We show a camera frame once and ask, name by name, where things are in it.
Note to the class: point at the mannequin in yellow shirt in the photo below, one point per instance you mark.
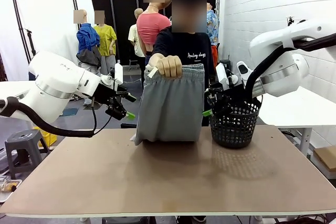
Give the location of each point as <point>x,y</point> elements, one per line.
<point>105,37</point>

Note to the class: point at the brown cardboard box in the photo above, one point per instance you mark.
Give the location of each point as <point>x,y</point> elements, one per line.
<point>326,158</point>

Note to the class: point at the yellow plastic crate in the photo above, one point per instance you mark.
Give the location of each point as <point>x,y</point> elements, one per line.
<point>51,138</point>

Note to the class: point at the person's right hand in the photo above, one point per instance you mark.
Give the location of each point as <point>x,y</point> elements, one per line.
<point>170,66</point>

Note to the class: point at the grey shorts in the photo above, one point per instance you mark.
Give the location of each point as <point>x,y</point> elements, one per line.
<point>168,113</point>

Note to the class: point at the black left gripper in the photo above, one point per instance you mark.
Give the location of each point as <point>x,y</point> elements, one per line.
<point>107,94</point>

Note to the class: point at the mannequin in blue shirt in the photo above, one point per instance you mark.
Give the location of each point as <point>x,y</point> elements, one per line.
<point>88,37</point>

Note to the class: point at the grey plastic stool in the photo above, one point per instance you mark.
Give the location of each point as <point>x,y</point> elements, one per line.
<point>23,136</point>

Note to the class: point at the black tripod with head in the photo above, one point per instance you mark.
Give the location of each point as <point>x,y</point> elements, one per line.
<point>289,21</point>

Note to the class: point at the black equipment box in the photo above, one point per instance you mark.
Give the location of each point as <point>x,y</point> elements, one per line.
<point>225,65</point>

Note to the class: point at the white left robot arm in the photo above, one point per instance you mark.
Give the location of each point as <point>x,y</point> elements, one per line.
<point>52,77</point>

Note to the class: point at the mannequin in pink top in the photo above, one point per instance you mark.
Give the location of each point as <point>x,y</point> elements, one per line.
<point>151,27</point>

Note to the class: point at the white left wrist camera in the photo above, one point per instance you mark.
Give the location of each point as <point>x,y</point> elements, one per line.
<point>118,73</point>

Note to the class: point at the dark grey perforated basket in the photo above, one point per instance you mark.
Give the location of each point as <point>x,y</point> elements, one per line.
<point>233,134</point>

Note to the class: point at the white tray with scraps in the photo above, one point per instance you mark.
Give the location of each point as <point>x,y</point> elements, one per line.
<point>5,195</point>

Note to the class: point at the black light stand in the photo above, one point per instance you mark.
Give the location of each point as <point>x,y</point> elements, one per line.
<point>30,41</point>

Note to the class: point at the narrow white backdrop screen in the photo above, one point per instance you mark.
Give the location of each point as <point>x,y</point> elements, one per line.
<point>82,1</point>

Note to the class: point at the person in black shirt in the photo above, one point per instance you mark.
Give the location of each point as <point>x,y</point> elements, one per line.
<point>118,11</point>

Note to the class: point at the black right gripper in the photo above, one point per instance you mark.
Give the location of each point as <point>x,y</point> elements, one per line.
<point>228,95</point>

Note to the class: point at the wide white backdrop screen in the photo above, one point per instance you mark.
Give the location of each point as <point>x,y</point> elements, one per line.
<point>47,11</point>

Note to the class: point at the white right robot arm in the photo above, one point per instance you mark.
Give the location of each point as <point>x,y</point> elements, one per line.
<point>283,77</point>

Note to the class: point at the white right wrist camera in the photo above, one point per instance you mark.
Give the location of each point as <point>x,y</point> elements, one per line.
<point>221,75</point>

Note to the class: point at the white side table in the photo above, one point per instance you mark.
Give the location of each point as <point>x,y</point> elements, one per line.
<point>302,111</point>

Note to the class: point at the mannequin in floral shirt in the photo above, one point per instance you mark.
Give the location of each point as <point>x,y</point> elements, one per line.
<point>213,24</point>

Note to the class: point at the blue floor mat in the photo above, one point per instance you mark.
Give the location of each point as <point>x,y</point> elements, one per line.
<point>71,111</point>

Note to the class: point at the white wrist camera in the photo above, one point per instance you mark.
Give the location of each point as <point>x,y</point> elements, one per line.
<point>221,75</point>
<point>118,73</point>

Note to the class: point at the person in black t-shirt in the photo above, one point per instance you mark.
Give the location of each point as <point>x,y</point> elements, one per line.
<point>189,48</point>

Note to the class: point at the mannequin in cream shirt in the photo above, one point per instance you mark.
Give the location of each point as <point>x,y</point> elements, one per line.
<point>134,35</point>

